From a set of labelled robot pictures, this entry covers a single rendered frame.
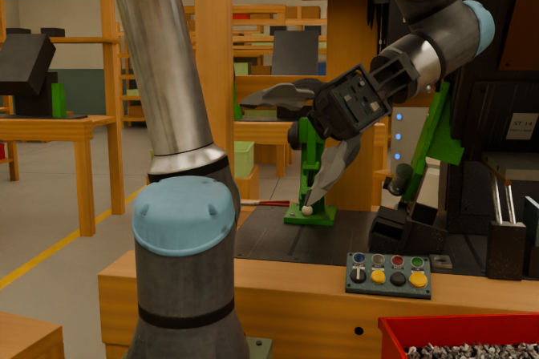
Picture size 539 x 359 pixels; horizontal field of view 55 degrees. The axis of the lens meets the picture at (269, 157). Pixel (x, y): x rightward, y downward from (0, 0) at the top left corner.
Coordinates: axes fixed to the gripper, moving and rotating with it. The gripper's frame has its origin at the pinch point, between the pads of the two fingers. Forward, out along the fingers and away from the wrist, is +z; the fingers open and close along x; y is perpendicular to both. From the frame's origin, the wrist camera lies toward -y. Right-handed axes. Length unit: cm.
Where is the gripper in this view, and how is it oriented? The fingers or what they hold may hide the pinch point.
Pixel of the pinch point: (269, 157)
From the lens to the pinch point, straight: 63.9
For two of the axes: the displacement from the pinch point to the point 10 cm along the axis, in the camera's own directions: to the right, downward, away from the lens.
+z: -8.1, 5.2, -2.8
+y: 2.3, -1.6, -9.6
